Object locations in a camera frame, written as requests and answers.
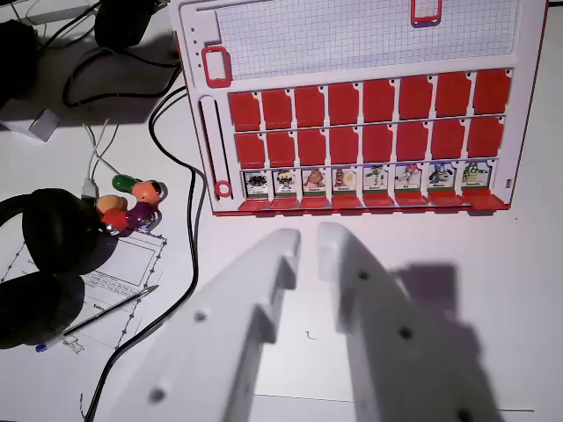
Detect red board flap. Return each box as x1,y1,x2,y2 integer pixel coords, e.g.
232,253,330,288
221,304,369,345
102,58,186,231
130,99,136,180
238,199,271,214

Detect clear ballpoint pen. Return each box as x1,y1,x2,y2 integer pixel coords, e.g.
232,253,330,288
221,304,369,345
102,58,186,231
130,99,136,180
34,284,160,353

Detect printed paper sheet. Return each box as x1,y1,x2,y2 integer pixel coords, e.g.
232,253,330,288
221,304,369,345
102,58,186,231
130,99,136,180
0,228,171,422

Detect black headphones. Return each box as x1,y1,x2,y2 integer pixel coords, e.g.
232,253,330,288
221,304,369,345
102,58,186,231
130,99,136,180
0,187,120,351

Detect small white box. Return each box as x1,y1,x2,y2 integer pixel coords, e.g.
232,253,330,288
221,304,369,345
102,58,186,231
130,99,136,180
0,108,61,144

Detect red and white game board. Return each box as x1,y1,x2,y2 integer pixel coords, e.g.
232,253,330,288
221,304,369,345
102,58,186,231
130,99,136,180
168,0,551,217

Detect black round object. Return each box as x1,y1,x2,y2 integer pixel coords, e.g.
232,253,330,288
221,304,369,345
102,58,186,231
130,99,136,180
94,0,150,48

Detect black box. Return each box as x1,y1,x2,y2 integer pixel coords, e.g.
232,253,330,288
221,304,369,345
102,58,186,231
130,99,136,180
0,19,40,111

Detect long black cable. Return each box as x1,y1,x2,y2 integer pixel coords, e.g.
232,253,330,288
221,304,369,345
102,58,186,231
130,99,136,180
83,85,199,422

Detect grey cable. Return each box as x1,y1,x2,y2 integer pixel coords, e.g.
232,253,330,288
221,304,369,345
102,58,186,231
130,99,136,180
151,90,208,229

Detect looped black cable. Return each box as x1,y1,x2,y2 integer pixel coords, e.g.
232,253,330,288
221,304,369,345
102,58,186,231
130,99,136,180
62,47,182,109

